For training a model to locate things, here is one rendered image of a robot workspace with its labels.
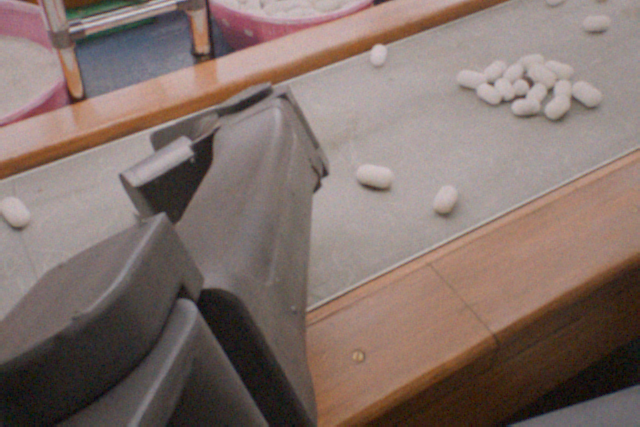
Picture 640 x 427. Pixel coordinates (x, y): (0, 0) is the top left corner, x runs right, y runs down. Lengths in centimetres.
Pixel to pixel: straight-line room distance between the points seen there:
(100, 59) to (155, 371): 94
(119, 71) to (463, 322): 61
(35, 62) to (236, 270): 79
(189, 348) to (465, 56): 82
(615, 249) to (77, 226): 50
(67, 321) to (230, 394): 4
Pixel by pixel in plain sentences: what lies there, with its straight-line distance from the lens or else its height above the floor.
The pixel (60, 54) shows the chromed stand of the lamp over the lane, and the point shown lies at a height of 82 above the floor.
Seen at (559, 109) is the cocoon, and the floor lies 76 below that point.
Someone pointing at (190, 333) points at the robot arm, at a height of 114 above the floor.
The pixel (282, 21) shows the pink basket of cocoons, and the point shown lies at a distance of 96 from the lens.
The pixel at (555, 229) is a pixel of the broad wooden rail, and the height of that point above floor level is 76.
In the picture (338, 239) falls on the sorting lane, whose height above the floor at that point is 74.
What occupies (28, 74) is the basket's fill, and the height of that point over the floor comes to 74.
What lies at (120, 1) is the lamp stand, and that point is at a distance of 113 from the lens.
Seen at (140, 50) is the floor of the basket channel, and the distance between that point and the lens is 109.
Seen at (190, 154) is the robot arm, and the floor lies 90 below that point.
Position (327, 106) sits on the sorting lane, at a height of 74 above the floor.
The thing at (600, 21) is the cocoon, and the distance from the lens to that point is 105.
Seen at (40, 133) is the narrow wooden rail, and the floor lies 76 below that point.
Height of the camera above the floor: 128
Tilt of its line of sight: 44 degrees down
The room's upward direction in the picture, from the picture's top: 1 degrees clockwise
